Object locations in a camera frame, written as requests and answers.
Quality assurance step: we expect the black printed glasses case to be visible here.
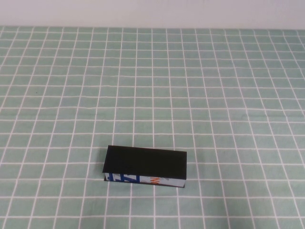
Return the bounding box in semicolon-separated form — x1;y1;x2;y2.
102;145;188;189

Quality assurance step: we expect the green white checked tablecloth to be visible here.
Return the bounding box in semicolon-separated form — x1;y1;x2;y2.
0;25;305;229

